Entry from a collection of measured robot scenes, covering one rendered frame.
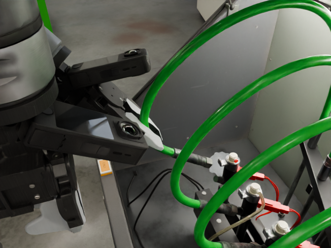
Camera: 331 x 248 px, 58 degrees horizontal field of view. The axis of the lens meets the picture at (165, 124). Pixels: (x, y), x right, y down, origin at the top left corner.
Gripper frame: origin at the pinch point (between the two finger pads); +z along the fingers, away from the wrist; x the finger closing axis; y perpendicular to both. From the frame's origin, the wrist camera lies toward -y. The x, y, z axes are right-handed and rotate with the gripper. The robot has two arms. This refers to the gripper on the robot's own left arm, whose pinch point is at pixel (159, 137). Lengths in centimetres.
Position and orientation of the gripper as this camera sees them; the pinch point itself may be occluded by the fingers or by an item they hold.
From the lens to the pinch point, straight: 48.8
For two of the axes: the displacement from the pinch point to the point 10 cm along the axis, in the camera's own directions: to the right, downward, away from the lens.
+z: 7.0, 6.0, 3.8
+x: 0.9, 4.6, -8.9
